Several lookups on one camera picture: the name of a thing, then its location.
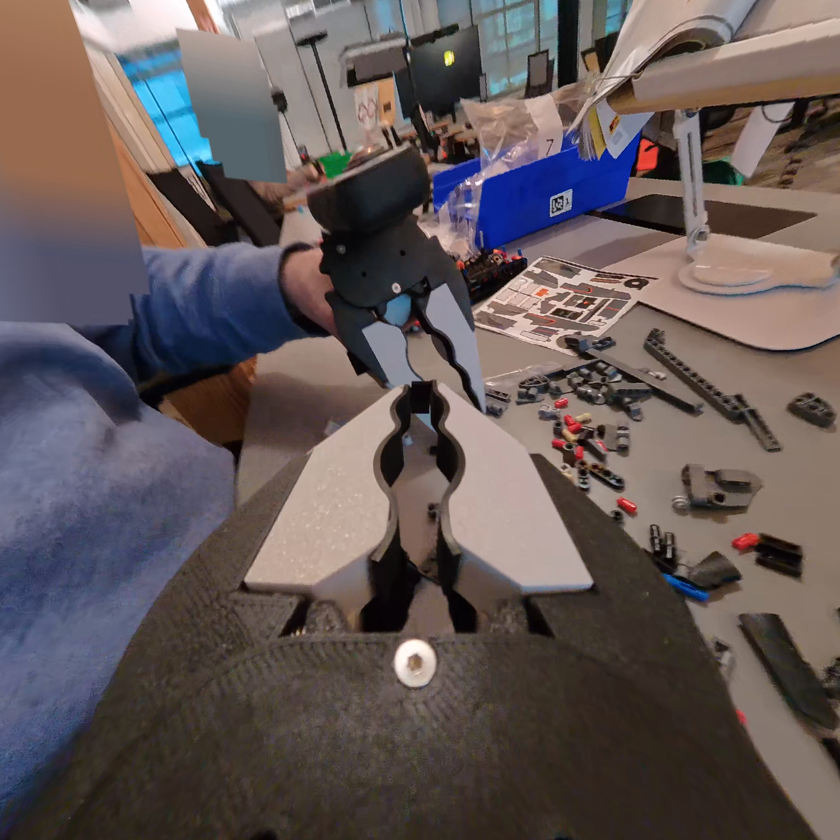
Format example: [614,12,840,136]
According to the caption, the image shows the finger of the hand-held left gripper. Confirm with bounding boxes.
[415,281,488,414]
[360,323,412,389]

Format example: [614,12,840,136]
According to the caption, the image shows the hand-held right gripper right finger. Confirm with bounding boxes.
[430,381,596,634]

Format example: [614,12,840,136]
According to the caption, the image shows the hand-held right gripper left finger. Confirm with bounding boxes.
[243,385,412,634]

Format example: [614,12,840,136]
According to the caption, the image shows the partly built lego car model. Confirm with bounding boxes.
[451,247,530,298]

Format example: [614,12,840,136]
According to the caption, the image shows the pile of coloured lego pins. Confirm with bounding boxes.
[538,394,641,521]

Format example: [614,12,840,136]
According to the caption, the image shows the lego sticker sheet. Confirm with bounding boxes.
[472,256,658,357]

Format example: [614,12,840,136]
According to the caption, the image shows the long grey lego strip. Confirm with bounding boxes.
[587,357,704,416]

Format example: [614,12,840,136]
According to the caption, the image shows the dark grey lego block assembly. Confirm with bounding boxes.
[671,462,764,514]

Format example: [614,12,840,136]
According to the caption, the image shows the long dark grey lego beam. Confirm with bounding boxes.
[642,328,783,454]

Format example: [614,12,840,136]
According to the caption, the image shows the scatter of black lego pieces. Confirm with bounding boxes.
[646,521,840,746]

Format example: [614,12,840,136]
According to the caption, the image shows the lego instruction booklet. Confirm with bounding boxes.
[570,0,840,132]

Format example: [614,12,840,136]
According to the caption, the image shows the person's left hand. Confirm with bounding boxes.
[282,247,343,337]

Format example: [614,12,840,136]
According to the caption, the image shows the pile of dark grey connectors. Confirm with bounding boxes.
[515,360,657,422]

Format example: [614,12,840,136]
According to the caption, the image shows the blue bin with tag label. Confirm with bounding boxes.
[432,131,642,252]

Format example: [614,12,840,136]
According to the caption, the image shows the black fabric chair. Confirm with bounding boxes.
[147,159,284,249]

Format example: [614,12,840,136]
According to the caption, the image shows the clear plastic bags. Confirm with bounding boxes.
[420,84,595,253]

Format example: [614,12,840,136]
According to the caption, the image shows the black monitor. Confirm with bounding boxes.
[406,25,485,117]

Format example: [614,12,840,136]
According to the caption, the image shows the wooden furniture panel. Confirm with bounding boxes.
[98,66,258,448]

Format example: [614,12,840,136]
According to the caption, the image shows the grey rounded beam with holes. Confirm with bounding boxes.
[786,392,838,429]

